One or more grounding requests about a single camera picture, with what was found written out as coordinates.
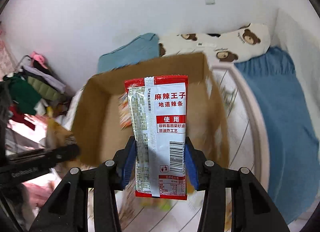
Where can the white wall switch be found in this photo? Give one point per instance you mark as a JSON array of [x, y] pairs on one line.
[[209, 0]]

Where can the bear print pillow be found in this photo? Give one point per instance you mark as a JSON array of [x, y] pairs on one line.
[[212, 43]]

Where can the pink cloth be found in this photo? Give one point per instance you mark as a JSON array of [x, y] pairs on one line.
[[37, 192]]

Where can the blue bedsheet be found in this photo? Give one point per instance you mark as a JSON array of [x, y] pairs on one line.
[[280, 112]]

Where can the brown cardboard box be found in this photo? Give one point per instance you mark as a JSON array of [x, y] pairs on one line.
[[100, 112]]

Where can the pile of clothes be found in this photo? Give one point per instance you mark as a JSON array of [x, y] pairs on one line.
[[30, 89]]

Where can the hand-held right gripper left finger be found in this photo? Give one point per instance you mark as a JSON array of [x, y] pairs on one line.
[[128, 163]]

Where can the orange cartoon snack packet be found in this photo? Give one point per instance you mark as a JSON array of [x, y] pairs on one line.
[[123, 112]]

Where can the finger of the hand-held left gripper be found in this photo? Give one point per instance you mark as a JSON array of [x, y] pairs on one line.
[[62, 153]]

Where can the red and white snack packet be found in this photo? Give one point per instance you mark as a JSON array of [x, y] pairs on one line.
[[165, 112]]

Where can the teal pillow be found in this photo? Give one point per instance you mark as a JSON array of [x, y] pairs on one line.
[[127, 49]]

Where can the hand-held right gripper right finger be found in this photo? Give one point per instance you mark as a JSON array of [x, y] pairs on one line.
[[193, 165]]

